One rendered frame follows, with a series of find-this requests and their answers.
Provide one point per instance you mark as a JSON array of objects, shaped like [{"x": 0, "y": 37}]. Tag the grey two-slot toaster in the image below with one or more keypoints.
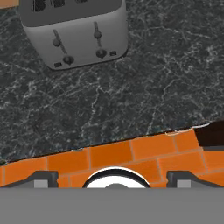
[{"x": 78, "y": 38}]

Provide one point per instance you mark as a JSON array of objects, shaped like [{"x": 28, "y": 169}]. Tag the dark brown open drawer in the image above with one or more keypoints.
[{"x": 211, "y": 134}]

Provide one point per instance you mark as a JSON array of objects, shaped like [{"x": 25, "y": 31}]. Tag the light wooden board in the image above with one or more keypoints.
[{"x": 8, "y": 3}]

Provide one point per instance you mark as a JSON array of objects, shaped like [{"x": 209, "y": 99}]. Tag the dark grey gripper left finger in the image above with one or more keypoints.
[{"x": 43, "y": 178}]

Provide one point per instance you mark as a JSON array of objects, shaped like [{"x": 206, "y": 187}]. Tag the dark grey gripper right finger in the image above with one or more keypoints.
[{"x": 180, "y": 178}]

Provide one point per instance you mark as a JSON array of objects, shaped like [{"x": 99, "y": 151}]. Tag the white and black round thing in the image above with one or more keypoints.
[{"x": 116, "y": 178}]

